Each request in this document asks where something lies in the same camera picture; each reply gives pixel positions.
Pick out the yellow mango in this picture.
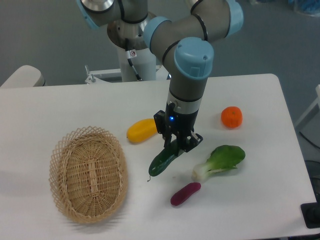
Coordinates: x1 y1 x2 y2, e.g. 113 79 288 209
126 118 158 144

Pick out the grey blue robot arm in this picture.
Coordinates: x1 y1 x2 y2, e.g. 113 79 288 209
77 0 244 155

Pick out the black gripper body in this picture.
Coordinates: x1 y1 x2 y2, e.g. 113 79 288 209
153 102 203 152

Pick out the green bok choy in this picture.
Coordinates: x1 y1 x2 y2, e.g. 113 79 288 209
192 145 246 182

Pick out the purple sweet potato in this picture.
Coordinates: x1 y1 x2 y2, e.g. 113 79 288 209
170 182 202 207

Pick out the black table socket box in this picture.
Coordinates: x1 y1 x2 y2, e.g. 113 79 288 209
300 202 320 229

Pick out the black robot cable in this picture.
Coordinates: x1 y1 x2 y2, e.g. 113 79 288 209
124 38 143 82

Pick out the white side furniture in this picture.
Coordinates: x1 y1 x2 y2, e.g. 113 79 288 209
294 85 320 131

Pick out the beige chair back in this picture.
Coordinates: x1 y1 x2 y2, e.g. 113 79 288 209
0 65 47 89

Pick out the green cucumber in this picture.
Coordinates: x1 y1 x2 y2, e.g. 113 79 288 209
147 139 181 182

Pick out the woven wicker basket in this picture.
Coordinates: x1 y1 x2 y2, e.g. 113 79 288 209
49 126 129 224

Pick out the orange tangerine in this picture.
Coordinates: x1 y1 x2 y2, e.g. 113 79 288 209
220 106 243 129

